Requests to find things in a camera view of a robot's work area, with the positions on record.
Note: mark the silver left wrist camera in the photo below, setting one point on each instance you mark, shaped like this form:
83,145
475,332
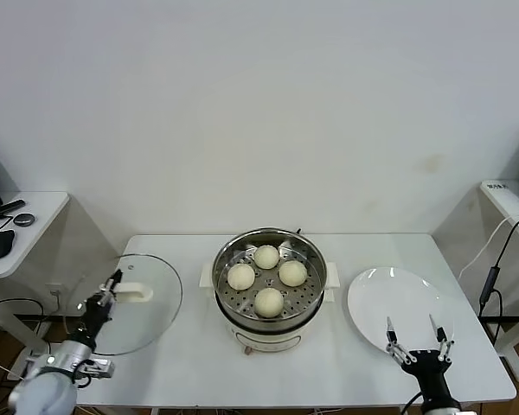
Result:
97,368

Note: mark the black remote bar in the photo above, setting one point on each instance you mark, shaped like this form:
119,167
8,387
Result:
10,206

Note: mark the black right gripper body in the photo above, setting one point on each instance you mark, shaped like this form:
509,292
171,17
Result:
427,367

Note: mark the round grey disc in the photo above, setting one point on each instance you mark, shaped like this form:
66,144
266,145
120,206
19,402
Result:
23,219

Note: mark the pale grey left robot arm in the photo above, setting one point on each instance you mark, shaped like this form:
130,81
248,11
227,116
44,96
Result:
47,389

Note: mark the small printed desk label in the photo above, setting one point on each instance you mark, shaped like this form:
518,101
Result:
496,186

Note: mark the white side desk with mouse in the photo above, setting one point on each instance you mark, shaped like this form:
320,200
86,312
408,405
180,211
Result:
39,225

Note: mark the white round plate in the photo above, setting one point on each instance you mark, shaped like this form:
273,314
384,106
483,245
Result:
398,298

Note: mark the white electric cooker base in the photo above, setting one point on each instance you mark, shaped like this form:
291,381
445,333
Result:
268,341

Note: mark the white wall socket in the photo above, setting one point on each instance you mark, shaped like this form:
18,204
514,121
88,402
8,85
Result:
55,291

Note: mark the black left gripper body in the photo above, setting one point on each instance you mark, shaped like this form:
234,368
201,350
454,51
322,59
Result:
94,315

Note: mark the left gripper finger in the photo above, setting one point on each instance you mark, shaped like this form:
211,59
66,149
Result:
82,306
110,289

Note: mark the white side desk with label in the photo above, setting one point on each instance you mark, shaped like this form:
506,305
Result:
508,203

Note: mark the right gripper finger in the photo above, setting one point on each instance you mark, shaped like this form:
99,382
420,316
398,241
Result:
391,339
442,348

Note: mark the perforated stainless steel steamer basket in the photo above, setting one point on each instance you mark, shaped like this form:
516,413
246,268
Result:
305,298

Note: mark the white steamed baozi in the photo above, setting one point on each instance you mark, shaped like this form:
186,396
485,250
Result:
292,273
241,276
268,302
266,256

